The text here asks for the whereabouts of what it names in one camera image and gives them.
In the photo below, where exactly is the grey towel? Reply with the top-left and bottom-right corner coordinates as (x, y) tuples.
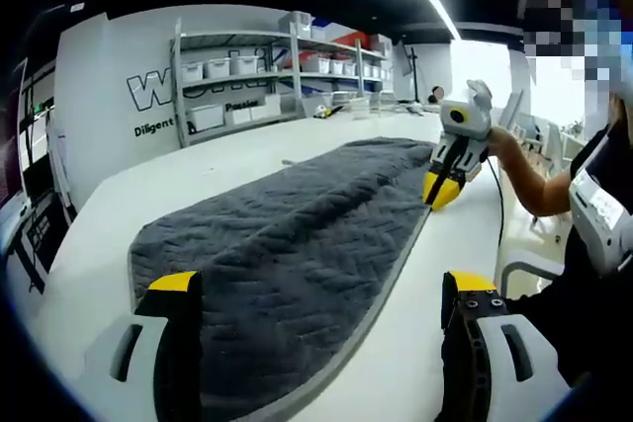
(127, 134), (439, 422)

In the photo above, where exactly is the person's right hand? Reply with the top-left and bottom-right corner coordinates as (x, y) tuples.
(488, 125), (518, 166)

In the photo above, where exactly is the person operator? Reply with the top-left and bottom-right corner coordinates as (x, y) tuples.
(503, 125), (633, 388)

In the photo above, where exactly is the black monitor on stand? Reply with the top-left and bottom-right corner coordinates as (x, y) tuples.
(402, 43), (422, 102)

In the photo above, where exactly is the white office chair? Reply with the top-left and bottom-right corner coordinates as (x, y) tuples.
(541, 123), (566, 171)
(494, 216), (568, 302)

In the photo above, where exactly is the stack of clear containers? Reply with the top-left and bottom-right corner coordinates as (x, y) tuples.
(344, 95), (373, 120)

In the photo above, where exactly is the white chest-worn device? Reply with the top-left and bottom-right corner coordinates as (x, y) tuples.
(568, 157), (633, 278)

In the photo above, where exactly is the grey metal shelf rack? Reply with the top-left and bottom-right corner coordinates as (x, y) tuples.
(170, 16), (303, 148)
(291, 29), (395, 115)

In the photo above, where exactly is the black equipment cart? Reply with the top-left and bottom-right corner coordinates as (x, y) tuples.
(17, 58), (78, 295)

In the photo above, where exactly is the clear plastic storage bin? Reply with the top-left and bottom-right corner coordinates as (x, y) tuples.
(279, 10), (314, 41)

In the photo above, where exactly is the group of white storage boxes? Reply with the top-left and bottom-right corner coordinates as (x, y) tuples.
(182, 54), (392, 129)

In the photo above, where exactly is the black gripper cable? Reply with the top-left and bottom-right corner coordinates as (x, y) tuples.
(486, 154), (506, 250)

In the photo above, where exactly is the white harness strap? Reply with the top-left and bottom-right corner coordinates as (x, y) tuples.
(571, 127), (614, 181)

